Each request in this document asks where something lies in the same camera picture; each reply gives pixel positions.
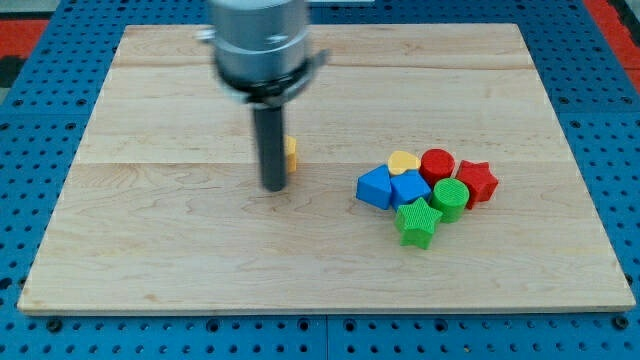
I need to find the wooden board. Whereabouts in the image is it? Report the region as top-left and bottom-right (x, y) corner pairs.
(18, 23), (635, 316)

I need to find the yellow hexagon block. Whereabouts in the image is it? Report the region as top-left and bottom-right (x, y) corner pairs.
(284, 135), (297, 173)

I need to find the green star block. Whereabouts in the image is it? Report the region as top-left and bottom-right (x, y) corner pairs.
(394, 198), (443, 250)

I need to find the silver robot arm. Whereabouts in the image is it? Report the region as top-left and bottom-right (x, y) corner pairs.
(200, 0), (330, 192)

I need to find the green cylinder block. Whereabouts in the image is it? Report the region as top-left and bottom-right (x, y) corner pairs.
(430, 178), (470, 223)

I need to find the yellow heart block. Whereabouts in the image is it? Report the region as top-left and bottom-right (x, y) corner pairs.
(387, 150), (421, 176)

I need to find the red cylinder block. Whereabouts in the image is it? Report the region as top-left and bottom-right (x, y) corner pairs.
(419, 148), (455, 187)

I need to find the blue cube block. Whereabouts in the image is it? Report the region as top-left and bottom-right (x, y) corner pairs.
(390, 170), (432, 210)

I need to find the blue triangular block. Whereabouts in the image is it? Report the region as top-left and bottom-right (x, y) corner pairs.
(355, 165), (392, 210)

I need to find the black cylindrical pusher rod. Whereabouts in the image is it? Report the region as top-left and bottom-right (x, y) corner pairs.
(252, 106), (287, 192)

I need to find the red star block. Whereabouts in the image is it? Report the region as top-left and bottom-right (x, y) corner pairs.
(455, 160), (499, 209)

